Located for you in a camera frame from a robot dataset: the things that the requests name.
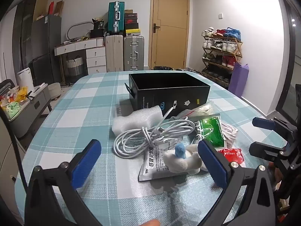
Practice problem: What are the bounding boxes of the black cable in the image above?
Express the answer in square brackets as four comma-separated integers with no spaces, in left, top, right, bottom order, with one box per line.
[0,109,30,194]

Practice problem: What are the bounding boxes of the grey side cabinet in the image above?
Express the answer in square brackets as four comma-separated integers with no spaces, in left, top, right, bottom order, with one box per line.
[0,83,52,137]

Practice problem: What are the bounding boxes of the beige round stool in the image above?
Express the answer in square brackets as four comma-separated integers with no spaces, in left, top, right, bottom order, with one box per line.
[48,83,62,101]

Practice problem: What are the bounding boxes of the person's right hand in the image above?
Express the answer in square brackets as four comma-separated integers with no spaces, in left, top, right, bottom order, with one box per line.
[273,169,284,192]

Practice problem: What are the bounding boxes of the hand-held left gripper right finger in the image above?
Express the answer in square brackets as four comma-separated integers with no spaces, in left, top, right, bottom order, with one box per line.
[197,139,282,226]

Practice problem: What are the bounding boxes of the silver suitcase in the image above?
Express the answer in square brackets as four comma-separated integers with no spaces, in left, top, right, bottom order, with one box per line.
[123,36,145,71]

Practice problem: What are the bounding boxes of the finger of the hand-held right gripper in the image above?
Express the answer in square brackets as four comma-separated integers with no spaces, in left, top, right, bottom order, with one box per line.
[252,117,298,137]
[249,141,290,163]

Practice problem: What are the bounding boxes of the green medicine packet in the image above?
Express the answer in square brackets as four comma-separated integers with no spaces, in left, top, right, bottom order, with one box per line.
[194,116,227,150]

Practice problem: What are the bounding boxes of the white foam wrap piece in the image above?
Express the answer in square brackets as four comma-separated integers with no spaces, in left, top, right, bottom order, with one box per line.
[112,105,164,142]

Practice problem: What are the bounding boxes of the wooden shoe rack with shoes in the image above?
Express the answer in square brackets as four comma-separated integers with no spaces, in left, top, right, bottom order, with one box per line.
[202,27,242,85]

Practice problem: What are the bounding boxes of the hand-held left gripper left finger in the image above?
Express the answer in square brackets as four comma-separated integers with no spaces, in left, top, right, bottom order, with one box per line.
[25,139,102,226]

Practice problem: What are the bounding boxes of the flat cardboard sheet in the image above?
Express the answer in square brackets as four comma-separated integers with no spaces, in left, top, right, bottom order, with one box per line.
[33,0,50,22]

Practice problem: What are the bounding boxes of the green tissue pack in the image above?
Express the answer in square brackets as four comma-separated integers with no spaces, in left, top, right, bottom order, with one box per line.
[2,102,22,119]

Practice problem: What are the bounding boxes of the brown cardboard box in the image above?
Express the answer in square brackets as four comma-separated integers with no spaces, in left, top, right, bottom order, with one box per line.
[55,0,65,16]

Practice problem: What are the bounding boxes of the white charging cable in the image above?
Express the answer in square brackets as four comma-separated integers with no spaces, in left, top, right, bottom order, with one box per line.
[113,101,197,159]

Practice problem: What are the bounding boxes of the blue bag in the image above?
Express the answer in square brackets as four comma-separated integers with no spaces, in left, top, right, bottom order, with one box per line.
[226,27,242,40]

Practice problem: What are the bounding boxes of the purple bag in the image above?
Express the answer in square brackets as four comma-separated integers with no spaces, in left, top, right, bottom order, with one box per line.
[228,62,249,98]

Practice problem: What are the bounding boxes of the black cardboard box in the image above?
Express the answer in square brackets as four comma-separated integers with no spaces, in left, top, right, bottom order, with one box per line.
[124,72,210,118]

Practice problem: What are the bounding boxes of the white small appliance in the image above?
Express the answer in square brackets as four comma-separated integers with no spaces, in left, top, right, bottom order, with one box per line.
[17,67,35,93]

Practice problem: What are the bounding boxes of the red balloon packet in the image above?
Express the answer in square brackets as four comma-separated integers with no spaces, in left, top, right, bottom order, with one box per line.
[217,148,246,168]

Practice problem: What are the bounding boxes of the beige suitcase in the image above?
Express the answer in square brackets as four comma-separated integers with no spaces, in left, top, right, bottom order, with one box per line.
[105,35,124,73]

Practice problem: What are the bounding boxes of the yellow snack packet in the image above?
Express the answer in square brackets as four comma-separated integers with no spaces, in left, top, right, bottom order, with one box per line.
[14,87,32,102]

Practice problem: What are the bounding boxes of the clear bag of white cloth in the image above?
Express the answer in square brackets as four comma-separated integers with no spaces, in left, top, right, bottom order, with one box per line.
[174,101,216,121]

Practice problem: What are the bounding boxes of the grey white laundry basket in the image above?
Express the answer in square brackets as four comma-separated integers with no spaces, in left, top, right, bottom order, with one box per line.
[65,57,84,76]

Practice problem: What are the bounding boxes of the tan wooden door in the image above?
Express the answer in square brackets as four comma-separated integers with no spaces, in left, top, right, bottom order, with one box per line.
[150,0,190,71]

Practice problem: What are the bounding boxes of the person's left hand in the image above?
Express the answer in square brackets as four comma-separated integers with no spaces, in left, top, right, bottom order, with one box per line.
[138,219,161,226]

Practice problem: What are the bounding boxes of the curved metal rack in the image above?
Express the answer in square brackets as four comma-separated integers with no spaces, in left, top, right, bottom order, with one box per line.
[68,22,93,41]

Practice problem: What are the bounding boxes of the teal suitcase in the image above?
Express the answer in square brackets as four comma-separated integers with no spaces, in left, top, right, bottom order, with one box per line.
[108,2,125,34]

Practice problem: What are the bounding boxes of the white blue plush toy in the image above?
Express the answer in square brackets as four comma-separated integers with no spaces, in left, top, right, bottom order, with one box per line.
[163,142,204,175]

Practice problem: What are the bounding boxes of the white desk with drawers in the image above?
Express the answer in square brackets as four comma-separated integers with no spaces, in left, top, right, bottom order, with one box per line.
[54,38,107,76]

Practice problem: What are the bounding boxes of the clear bag of cream shoelaces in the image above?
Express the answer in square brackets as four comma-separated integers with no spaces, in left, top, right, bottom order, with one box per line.
[220,121,239,149]

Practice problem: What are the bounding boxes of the grey white medicine packet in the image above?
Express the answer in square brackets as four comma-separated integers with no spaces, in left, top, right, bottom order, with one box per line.
[138,141,205,183]

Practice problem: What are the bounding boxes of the grey fridge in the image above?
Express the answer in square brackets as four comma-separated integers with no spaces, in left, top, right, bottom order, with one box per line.
[31,14,62,86]

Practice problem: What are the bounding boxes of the black paper bag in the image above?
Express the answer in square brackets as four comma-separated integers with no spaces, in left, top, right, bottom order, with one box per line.
[90,19,105,38]

